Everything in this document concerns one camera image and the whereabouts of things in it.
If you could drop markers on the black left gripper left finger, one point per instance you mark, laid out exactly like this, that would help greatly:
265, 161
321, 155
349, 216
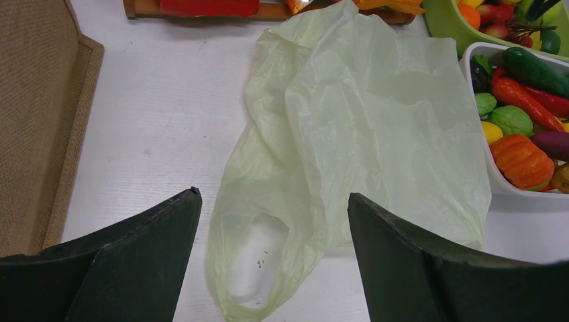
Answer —
132, 270

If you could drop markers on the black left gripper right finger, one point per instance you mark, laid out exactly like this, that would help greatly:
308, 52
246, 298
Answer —
411, 274

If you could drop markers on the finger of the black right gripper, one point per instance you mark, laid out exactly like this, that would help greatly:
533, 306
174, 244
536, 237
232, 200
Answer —
542, 11

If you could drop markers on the pale green plastic grocery bag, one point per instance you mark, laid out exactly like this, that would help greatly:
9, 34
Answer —
340, 103

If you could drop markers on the orange candy bag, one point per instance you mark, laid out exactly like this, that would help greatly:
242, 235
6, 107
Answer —
405, 6

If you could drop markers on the brown paper bag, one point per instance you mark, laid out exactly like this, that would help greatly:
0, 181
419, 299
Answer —
49, 73

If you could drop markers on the red candy bag bottom shelf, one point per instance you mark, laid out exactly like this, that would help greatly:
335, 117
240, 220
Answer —
210, 8

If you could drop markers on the green toy cucumber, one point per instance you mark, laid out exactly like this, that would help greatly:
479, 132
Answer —
530, 70

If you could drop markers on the orange toy fruit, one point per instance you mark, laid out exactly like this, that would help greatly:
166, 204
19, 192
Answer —
470, 14

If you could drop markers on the red toy chili pepper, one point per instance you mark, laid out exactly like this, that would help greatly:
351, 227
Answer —
509, 91

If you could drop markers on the white vegetable basket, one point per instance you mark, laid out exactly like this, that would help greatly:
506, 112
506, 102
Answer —
499, 185

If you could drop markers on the green fruit basket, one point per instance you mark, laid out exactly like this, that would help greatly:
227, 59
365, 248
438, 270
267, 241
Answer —
443, 20

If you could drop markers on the light green toy cabbage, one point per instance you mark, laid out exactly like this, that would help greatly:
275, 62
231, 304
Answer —
511, 120

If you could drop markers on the purple toy sweet potato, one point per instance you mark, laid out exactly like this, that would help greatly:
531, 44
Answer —
553, 143

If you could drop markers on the orange toy pumpkin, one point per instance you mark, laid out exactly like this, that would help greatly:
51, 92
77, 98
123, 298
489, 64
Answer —
522, 163

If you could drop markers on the wooden snack shelf rack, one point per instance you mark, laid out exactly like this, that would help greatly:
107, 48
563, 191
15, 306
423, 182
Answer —
268, 11

